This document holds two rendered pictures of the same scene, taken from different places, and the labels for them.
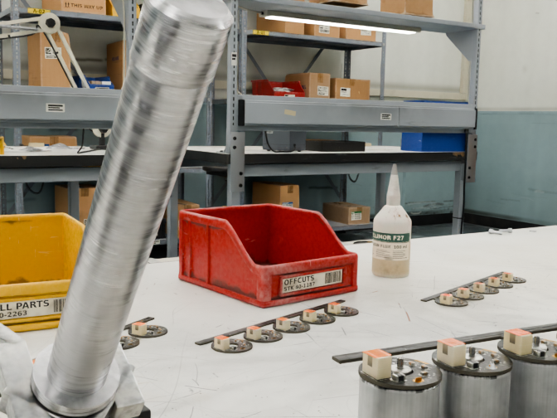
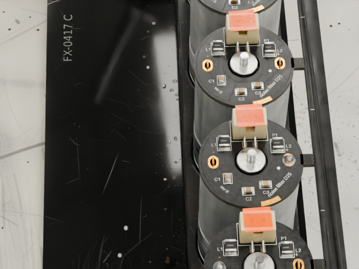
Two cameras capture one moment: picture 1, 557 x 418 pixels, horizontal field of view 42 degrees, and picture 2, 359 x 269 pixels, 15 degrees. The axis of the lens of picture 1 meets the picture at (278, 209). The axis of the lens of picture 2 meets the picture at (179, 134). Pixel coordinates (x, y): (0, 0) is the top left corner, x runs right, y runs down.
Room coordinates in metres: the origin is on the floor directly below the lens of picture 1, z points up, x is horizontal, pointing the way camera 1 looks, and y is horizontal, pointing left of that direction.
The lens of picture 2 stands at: (0.30, -0.27, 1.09)
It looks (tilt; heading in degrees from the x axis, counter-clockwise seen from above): 58 degrees down; 115
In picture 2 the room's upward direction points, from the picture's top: straight up
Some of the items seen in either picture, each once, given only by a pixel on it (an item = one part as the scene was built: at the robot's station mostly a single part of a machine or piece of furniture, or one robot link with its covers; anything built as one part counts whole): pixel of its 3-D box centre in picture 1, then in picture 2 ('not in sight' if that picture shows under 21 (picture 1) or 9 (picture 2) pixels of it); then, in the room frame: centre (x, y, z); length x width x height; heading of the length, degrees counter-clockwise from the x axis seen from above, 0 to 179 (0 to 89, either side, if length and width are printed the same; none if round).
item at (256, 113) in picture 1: (368, 118); not in sight; (3.17, -0.39, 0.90); 1.30 x 0.06 x 0.12; 122
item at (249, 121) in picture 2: not in sight; (249, 126); (0.24, -0.11, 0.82); 0.01 x 0.01 x 0.01; 27
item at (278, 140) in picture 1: (283, 140); not in sight; (3.12, -0.02, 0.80); 0.15 x 0.12 x 0.10; 52
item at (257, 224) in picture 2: not in sight; (257, 230); (0.26, -0.13, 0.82); 0.01 x 0.01 x 0.01; 27
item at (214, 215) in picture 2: not in sight; (246, 210); (0.25, -0.11, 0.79); 0.02 x 0.02 x 0.05
